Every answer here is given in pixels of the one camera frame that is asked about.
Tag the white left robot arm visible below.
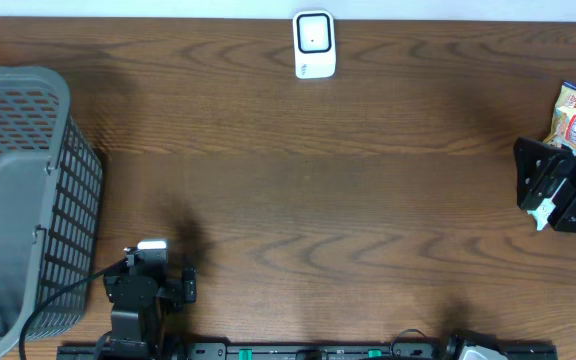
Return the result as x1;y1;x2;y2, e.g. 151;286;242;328
93;251;197;359

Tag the white barcode scanner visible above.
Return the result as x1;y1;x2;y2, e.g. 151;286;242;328
292;10;337;79

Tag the black mounting rail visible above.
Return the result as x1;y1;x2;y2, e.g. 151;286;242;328
57;341;559;360

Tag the grey plastic mesh basket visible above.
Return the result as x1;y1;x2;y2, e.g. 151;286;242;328
0;66;103;357

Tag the small teal wipes pack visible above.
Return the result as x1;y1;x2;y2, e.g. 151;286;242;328
527;180;566;231

